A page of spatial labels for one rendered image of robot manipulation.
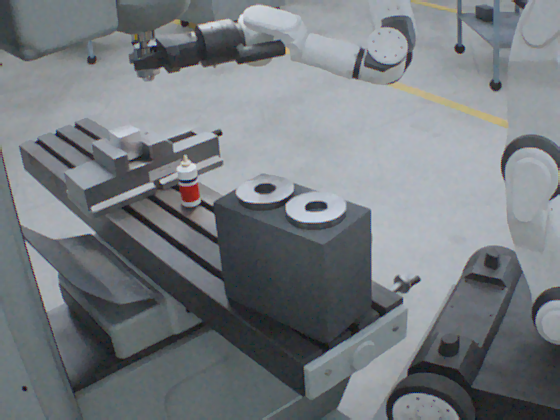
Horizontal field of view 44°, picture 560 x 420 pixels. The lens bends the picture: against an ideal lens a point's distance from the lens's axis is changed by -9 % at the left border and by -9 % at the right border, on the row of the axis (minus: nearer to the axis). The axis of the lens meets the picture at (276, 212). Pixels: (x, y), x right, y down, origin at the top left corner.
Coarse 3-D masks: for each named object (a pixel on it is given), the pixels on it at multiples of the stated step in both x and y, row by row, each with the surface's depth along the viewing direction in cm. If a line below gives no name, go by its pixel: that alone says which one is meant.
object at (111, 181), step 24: (96, 144) 160; (192, 144) 165; (216, 144) 168; (72, 168) 160; (96, 168) 159; (120, 168) 155; (144, 168) 159; (168, 168) 163; (216, 168) 169; (72, 192) 159; (96, 192) 153; (120, 192) 157; (144, 192) 159; (96, 216) 154
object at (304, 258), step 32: (256, 192) 117; (288, 192) 115; (320, 192) 115; (224, 224) 118; (256, 224) 112; (288, 224) 110; (320, 224) 107; (352, 224) 109; (224, 256) 122; (256, 256) 116; (288, 256) 111; (320, 256) 106; (352, 256) 111; (256, 288) 120; (288, 288) 114; (320, 288) 109; (352, 288) 114; (288, 320) 118; (320, 320) 112; (352, 320) 117
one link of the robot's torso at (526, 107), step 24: (552, 0) 114; (528, 24) 119; (552, 24) 116; (528, 48) 122; (552, 48) 119; (528, 72) 126; (552, 72) 123; (528, 96) 129; (552, 96) 127; (528, 120) 132; (552, 120) 129; (528, 144) 132; (552, 144) 130; (504, 168) 137
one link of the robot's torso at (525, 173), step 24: (528, 168) 131; (552, 168) 129; (528, 192) 134; (552, 192) 132; (528, 216) 136; (552, 216) 139; (528, 240) 142; (552, 240) 141; (528, 264) 147; (552, 264) 144; (552, 288) 146
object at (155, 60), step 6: (150, 54) 136; (156, 54) 135; (162, 54) 136; (138, 60) 135; (144, 60) 135; (150, 60) 136; (156, 60) 136; (162, 60) 136; (138, 66) 135; (144, 66) 136; (150, 66) 136; (156, 66) 137; (162, 66) 137
